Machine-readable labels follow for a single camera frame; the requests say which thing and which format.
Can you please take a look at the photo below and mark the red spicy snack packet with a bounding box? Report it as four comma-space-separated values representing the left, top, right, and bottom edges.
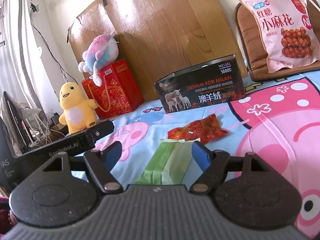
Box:
168, 114, 228, 144

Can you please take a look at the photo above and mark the light green snack packet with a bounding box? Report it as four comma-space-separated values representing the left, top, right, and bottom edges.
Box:
135, 139, 194, 185

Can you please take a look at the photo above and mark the white wifi router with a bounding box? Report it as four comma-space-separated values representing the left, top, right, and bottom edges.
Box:
21, 109, 53, 149

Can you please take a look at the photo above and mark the yellow plush toy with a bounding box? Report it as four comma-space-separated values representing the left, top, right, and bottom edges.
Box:
59, 82, 98, 134

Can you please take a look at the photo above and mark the red gift bag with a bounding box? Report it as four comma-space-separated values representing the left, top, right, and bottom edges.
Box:
81, 59, 144, 120

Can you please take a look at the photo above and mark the black sheep print box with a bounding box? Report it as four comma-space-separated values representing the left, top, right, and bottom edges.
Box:
155, 54, 245, 113

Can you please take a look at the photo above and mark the pink blue plush toy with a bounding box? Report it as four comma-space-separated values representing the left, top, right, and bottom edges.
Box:
78, 33, 119, 87

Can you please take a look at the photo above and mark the brown seat cushion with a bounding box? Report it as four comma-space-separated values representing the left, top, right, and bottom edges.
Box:
235, 2, 319, 81

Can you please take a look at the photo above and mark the wooden board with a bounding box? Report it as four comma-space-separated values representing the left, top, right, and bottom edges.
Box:
67, 0, 247, 101

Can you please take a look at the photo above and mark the large pink snack bag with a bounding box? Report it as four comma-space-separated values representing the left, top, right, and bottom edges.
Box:
239, 0, 319, 73

